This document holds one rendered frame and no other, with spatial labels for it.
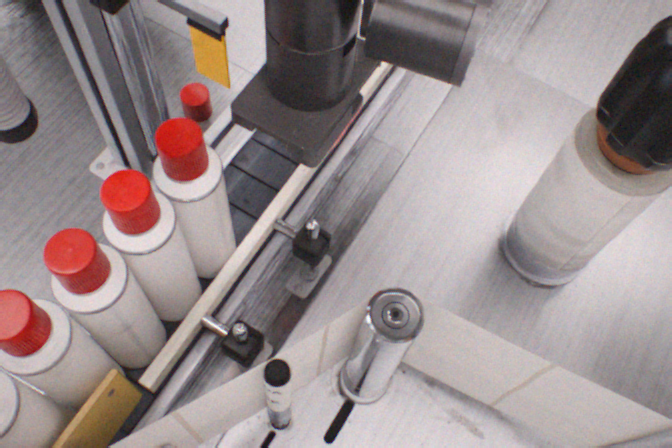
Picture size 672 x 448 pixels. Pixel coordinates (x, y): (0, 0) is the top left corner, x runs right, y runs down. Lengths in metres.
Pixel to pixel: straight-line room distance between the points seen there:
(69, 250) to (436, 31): 0.25
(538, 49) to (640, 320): 0.39
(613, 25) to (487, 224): 0.41
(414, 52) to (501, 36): 0.55
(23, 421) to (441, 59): 0.34
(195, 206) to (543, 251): 0.31
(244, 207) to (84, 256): 0.26
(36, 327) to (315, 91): 0.22
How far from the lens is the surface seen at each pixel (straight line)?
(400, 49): 0.35
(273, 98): 0.43
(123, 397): 0.54
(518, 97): 0.77
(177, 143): 0.44
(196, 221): 0.50
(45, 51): 0.87
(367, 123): 0.70
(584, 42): 0.93
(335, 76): 0.40
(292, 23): 0.37
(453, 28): 0.34
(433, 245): 0.64
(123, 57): 0.51
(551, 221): 0.57
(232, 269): 0.58
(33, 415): 0.47
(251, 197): 0.65
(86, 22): 0.54
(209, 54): 0.47
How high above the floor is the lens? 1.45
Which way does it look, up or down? 63 degrees down
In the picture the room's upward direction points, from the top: 10 degrees clockwise
